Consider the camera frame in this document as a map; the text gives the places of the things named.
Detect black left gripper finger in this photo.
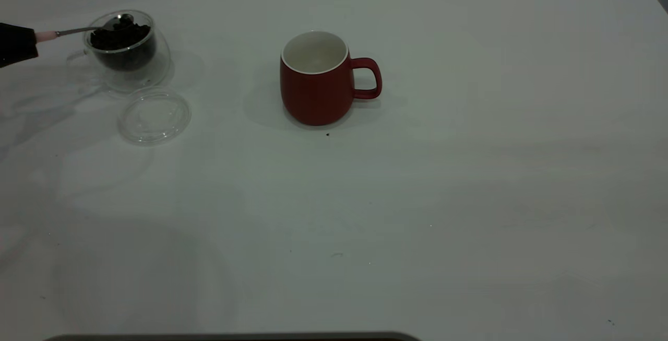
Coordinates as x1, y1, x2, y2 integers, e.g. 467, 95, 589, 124
0, 42, 40, 68
0, 22, 39, 44

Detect pink handled metal spoon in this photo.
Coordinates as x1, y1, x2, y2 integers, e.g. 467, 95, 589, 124
34, 13, 136, 43

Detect red mug white inside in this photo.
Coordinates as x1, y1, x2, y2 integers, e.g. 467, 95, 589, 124
280, 30, 383, 126

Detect dark coffee beans pile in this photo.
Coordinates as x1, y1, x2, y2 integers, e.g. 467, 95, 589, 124
90, 19, 157, 70

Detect clear glass saucer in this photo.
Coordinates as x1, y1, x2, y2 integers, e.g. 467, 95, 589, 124
117, 89, 192, 147

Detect clear double-wall glass cup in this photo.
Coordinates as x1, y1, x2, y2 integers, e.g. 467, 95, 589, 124
66, 9, 172, 93

